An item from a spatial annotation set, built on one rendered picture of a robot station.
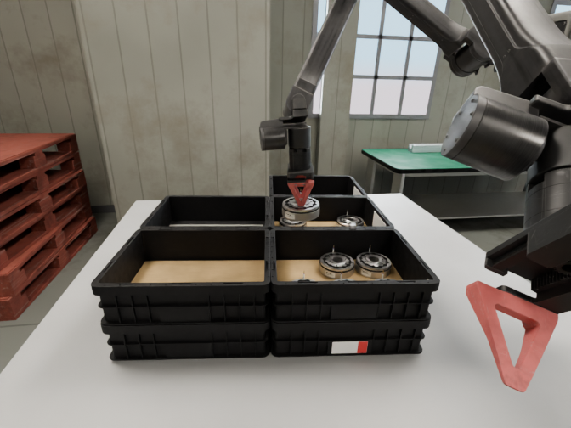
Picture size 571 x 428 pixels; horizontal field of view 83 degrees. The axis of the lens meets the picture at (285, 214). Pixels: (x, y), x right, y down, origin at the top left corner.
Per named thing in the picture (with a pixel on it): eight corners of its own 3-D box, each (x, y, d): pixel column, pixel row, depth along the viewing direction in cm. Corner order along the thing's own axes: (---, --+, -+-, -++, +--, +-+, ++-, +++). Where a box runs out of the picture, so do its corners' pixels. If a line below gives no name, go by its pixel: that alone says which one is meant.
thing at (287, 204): (318, 198, 93) (318, 195, 93) (319, 212, 84) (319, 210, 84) (283, 198, 94) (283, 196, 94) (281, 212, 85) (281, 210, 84)
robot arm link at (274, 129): (305, 92, 78) (298, 106, 86) (257, 95, 76) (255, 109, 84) (311, 141, 77) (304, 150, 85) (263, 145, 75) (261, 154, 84)
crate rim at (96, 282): (269, 234, 101) (269, 228, 100) (270, 294, 74) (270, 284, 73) (138, 235, 99) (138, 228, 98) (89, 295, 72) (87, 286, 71)
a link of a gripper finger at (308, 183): (288, 210, 85) (286, 175, 81) (289, 199, 91) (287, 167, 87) (314, 209, 84) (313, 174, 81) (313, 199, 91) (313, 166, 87)
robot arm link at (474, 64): (501, 32, 88) (486, 44, 94) (467, 30, 87) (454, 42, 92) (504, 65, 88) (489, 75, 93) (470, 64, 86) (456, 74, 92)
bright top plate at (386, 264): (385, 254, 102) (386, 252, 102) (395, 271, 93) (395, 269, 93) (353, 253, 102) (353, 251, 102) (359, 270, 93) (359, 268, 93)
